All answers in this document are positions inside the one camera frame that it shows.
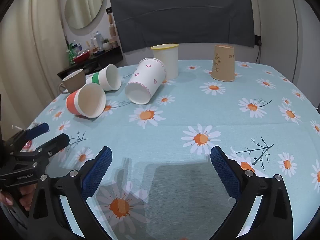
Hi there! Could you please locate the brown paper cup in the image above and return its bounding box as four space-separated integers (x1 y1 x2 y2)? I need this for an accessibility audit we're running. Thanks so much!
210 44 236 82

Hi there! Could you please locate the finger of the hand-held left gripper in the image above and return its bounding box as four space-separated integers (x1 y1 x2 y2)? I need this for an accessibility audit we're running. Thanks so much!
14 133 70 167
5 123 50 153

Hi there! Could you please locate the dark grey hanging cloth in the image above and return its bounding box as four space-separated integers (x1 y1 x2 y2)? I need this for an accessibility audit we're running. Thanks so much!
109 0 256 54

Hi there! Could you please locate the green bottle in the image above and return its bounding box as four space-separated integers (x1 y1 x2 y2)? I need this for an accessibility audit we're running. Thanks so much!
66 42 76 65

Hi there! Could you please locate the black power cable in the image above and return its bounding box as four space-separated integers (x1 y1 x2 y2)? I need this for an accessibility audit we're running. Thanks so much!
254 35 262 63

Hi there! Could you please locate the white cup with yellow rim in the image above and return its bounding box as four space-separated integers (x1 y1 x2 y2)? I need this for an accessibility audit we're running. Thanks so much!
150 43 180 80

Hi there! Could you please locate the brown mug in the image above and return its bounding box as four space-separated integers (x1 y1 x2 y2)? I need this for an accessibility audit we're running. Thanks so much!
58 69 87 94

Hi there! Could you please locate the white cup with orange band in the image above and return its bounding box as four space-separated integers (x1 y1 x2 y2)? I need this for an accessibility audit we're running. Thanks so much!
66 82 106 119

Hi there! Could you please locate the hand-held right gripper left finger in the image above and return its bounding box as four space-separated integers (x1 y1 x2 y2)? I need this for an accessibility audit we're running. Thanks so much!
27 146 113 240

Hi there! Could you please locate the white refrigerator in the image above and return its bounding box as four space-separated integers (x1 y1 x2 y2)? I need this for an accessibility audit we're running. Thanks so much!
257 0 320 108

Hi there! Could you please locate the person's left hand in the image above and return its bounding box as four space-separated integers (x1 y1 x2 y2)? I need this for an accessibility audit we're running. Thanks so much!
0 184 35 212

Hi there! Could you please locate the white cup with green band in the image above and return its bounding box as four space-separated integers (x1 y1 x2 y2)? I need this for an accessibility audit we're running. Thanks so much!
86 64 122 92

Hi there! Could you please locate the dark side shelf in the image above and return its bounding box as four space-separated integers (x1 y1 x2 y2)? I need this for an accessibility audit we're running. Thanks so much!
57 46 124 81

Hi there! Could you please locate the white cup with pink hearts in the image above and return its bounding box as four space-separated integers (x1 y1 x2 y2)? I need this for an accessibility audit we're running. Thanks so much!
125 57 166 105

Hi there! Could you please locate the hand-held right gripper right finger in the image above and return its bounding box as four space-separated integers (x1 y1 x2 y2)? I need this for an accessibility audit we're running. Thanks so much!
210 145 294 240

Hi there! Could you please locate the light blue daisy tablecloth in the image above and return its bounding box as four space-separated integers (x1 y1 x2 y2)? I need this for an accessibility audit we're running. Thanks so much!
21 59 320 240

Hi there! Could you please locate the red bowl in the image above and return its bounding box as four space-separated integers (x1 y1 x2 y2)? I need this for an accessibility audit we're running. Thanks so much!
73 52 90 64

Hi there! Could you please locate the round wall mirror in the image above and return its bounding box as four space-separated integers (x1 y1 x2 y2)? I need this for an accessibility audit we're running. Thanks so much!
64 0 105 30

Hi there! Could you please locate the cream curtain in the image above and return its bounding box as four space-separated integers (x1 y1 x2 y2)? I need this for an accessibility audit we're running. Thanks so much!
0 0 68 140

